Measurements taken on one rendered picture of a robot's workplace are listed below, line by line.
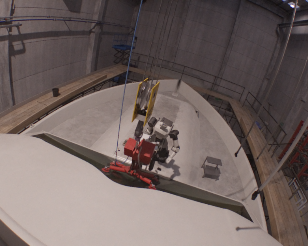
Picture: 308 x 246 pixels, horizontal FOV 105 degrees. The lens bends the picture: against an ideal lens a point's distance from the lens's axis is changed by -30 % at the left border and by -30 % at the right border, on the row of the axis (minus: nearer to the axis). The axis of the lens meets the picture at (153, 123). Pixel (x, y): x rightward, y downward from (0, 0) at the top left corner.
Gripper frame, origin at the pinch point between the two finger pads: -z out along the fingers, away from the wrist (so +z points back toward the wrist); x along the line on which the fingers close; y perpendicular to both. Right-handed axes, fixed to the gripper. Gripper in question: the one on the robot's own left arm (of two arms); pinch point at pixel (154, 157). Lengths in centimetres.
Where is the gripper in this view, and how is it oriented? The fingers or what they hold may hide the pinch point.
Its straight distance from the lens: 286.4
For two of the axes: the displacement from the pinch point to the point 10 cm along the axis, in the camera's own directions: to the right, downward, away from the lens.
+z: 9.4, 3.1, -1.1
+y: 2.0, -8.0, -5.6
